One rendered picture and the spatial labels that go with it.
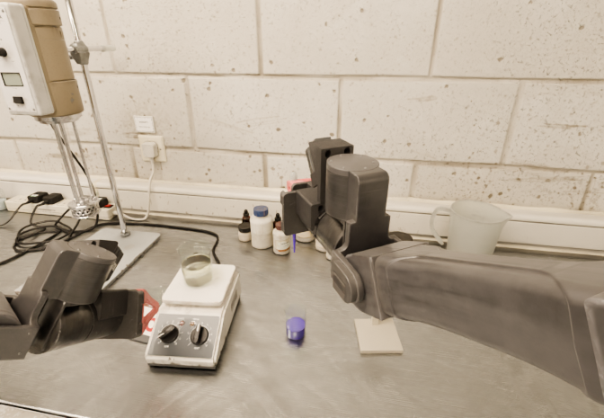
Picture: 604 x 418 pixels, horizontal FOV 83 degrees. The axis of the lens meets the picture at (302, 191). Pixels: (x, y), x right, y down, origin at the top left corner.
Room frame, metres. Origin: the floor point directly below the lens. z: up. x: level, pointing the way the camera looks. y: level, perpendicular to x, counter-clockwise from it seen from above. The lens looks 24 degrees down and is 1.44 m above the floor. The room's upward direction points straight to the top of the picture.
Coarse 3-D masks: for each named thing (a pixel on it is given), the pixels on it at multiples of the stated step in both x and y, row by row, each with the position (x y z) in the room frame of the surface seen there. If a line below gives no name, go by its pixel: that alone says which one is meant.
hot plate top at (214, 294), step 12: (216, 264) 0.62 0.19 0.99; (180, 276) 0.58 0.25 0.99; (216, 276) 0.58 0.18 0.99; (228, 276) 0.58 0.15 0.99; (168, 288) 0.54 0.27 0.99; (180, 288) 0.54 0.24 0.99; (204, 288) 0.54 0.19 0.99; (216, 288) 0.54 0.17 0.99; (228, 288) 0.55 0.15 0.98; (168, 300) 0.51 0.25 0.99; (180, 300) 0.51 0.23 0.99; (192, 300) 0.51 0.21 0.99; (204, 300) 0.51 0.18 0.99; (216, 300) 0.51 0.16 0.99
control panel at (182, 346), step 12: (156, 324) 0.48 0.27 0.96; (168, 324) 0.48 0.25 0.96; (204, 324) 0.48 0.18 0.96; (216, 324) 0.48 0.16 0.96; (156, 336) 0.46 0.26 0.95; (180, 336) 0.46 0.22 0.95; (156, 348) 0.44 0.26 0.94; (168, 348) 0.44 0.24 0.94; (180, 348) 0.44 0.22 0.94; (192, 348) 0.44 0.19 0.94; (204, 348) 0.44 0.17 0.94
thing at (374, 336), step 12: (360, 324) 0.53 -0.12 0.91; (372, 324) 0.52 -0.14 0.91; (384, 324) 0.53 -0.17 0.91; (360, 336) 0.49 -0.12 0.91; (372, 336) 0.49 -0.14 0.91; (384, 336) 0.49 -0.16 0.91; (396, 336) 0.49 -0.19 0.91; (360, 348) 0.47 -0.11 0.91; (372, 348) 0.47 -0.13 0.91; (384, 348) 0.47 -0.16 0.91; (396, 348) 0.47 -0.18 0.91
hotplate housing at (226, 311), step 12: (240, 288) 0.61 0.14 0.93; (228, 300) 0.53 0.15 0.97; (168, 312) 0.50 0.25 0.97; (180, 312) 0.50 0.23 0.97; (192, 312) 0.50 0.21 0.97; (204, 312) 0.50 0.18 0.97; (216, 312) 0.50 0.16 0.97; (228, 312) 0.52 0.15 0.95; (228, 324) 0.51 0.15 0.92; (216, 336) 0.46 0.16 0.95; (216, 348) 0.44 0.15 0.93; (156, 360) 0.43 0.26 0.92; (168, 360) 0.43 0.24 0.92; (180, 360) 0.43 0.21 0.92; (192, 360) 0.43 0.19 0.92; (204, 360) 0.43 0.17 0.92; (216, 360) 0.43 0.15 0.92
